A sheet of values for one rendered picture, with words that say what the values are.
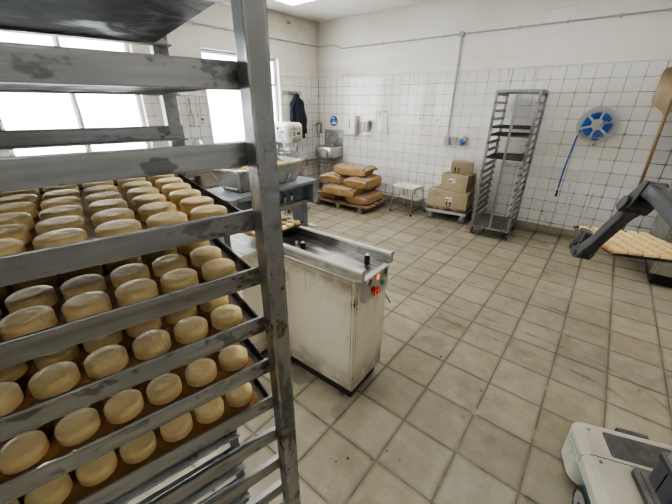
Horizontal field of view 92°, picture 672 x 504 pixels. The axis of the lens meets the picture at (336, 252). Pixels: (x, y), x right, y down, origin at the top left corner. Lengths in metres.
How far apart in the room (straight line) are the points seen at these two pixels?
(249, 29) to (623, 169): 5.08
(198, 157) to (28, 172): 0.15
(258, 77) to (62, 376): 0.45
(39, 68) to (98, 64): 0.04
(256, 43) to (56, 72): 0.19
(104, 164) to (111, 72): 0.09
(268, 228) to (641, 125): 5.02
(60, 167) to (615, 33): 5.23
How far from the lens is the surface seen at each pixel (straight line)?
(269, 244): 0.46
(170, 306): 0.48
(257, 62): 0.43
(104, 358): 0.56
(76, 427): 0.62
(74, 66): 0.42
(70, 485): 0.70
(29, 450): 0.63
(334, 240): 2.02
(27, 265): 0.45
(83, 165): 0.42
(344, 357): 1.96
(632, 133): 5.26
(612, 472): 2.00
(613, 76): 5.26
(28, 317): 0.53
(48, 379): 0.57
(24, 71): 0.42
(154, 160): 0.42
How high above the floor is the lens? 1.65
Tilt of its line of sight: 25 degrees down
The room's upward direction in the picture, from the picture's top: straight up
